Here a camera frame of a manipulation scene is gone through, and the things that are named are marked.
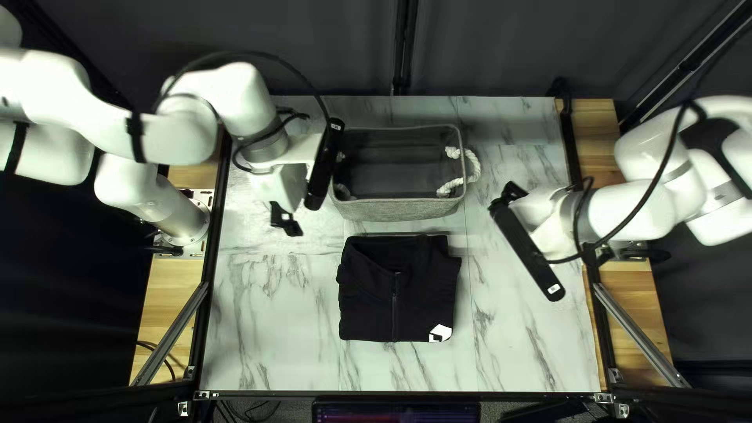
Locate black cable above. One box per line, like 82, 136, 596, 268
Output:
551, 99, 709, 266
154, 50, 331, 175

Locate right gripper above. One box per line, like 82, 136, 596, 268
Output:
487, 180, 589, 260

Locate laptop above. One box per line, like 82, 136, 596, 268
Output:
311, 401, 483, 423

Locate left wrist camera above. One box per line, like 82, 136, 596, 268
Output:
303, 117, 346, 212

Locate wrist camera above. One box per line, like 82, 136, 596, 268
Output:
303, 117, 346, 212
489, 197, 566, 303

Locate black sweatshirt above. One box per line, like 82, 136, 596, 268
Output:
336, 234, 464, 344

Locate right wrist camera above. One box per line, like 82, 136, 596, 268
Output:
489, 197, 566, 303

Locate grey fabric basket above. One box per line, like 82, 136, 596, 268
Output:
328, 123, 483, 223

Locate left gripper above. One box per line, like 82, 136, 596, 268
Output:
257, 161, 313, 237

